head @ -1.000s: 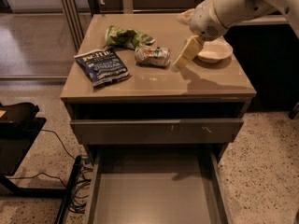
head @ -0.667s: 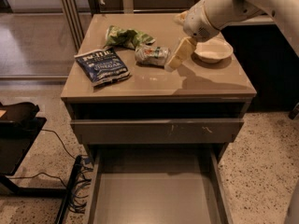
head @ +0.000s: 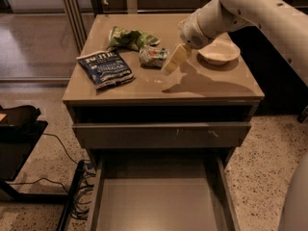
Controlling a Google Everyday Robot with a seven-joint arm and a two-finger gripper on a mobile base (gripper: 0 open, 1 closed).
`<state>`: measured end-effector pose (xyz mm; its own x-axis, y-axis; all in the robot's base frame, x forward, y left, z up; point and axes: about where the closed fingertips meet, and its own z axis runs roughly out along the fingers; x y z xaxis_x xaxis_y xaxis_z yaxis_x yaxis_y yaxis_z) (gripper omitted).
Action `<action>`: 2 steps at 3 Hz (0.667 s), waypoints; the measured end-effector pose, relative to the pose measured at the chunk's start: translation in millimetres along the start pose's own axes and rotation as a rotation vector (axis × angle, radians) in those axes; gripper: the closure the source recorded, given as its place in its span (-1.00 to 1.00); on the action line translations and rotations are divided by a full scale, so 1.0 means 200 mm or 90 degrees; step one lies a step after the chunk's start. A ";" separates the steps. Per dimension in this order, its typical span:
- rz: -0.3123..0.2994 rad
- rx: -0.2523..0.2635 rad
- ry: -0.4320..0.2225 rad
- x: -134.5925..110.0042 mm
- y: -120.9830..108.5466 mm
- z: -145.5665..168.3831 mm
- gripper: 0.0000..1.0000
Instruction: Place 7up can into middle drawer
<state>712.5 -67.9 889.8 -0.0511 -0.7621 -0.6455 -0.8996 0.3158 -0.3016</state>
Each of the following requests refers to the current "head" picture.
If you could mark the green crumpled chip bag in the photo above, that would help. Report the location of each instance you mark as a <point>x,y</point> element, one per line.
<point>130,39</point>

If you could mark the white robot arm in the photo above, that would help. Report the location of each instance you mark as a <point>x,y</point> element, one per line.
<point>287,30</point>

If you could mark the closed top drawer front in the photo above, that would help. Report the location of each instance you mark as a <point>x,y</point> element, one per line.
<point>161,135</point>

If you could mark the open middle drawer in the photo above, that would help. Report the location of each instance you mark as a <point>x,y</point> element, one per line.
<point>161,192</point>

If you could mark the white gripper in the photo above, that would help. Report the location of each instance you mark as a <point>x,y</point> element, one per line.
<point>192,32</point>

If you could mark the blue kettle chips bag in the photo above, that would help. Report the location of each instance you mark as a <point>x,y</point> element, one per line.
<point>106,69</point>

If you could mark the white bowl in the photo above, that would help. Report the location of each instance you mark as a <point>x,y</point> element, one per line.
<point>220,51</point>

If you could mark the black power strip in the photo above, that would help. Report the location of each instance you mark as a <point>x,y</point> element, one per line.
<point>70,197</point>

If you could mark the tan drawer cabinet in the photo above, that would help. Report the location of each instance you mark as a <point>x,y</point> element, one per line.
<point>194,92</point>

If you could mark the black side table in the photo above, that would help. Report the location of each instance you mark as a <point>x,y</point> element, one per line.
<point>20,131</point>

